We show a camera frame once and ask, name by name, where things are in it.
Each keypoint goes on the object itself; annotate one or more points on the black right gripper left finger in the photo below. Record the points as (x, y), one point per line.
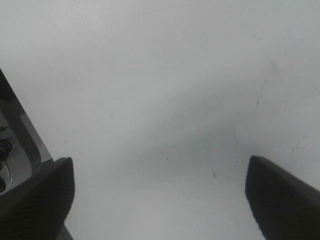
(37, 209)

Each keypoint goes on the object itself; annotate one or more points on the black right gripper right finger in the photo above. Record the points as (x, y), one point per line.
(283, 206)

